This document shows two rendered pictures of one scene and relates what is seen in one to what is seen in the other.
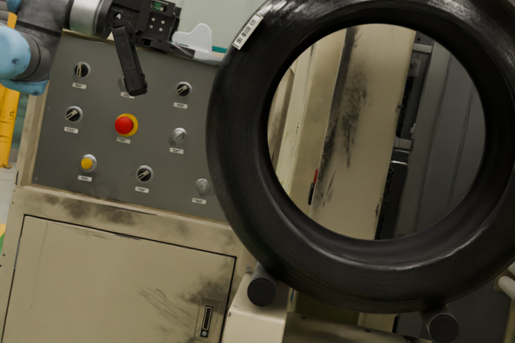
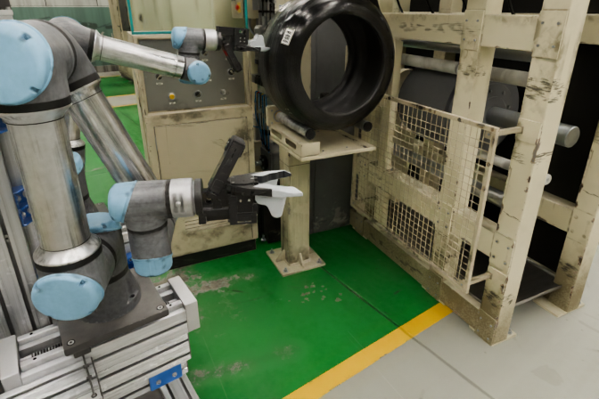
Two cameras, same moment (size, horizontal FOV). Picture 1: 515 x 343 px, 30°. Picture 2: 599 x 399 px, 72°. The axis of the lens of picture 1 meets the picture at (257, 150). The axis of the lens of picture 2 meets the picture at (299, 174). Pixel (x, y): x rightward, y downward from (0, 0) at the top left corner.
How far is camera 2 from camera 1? 0.77 m
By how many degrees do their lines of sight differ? 33
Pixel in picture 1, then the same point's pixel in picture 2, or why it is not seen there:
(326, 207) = not seen: hidden behind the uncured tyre
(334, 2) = (319, 18)
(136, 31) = (235, 44)
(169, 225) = (217, 112)
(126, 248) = (202, 126)
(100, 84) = not seen: hidden behind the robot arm
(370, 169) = (305, 71)
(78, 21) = (209, 46)
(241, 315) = (305, 144)
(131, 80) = (236, 66)
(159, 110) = not seen: hidden behind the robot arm
